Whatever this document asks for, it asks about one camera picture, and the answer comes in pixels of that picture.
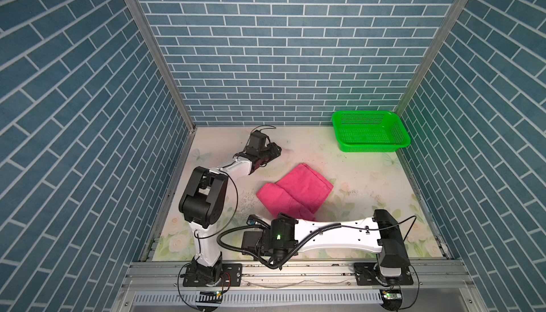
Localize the pink long pants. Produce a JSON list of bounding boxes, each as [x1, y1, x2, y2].
[[256, 164, 334, 221]]

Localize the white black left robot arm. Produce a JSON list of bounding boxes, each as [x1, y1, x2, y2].
[[179, 125, 282, 285]]

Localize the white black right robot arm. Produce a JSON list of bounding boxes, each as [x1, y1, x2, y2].
[[241, 209, 410, 282]]

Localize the green plastic basket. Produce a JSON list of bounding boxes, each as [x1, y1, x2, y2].
[[332, 111, 411, 153]]

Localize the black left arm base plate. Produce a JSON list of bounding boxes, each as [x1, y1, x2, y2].
[[179, 262, 243, 287]]

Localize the white slotted cable duct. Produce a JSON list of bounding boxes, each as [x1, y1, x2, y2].
[[133, 289, 382, 308]]

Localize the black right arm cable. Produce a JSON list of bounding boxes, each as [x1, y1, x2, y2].
[[216, 215, 421, 312]]

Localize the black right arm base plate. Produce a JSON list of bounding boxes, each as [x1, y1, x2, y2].
[[353, 262, 414, 287]]

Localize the aluminium front rail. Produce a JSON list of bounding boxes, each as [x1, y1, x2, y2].
[[122, 259, 473, 292]]

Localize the aluminium left corner post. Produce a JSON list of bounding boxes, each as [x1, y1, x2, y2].
[[124, 0, 196, 133]]

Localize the aluminium corner post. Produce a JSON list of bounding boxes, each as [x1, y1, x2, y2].
[[395, 0, 469, 117], [124, 0, 196, 133]]

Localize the aluminium right corner post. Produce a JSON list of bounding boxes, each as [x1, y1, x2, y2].
[[395, 0, 469, 117]]

